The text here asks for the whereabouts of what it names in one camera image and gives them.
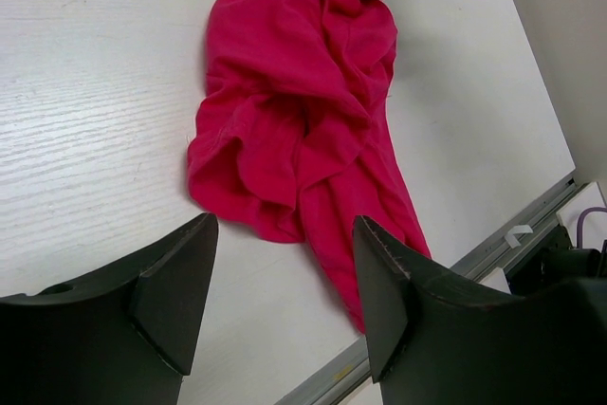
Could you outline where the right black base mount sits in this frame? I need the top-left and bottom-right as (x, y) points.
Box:
(506, 227), (606, 296)

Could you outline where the magenta t shirt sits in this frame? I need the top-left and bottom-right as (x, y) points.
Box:
(186, 0), (429, 329)

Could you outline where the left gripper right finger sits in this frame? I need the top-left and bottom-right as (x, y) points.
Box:
(354, 216), (606, 404)

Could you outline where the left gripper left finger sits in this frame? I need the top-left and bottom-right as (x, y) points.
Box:
(1, 213), (218, 404)

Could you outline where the aluminium table rail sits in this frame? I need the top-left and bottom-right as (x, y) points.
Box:
(284, 181), (581, 404)

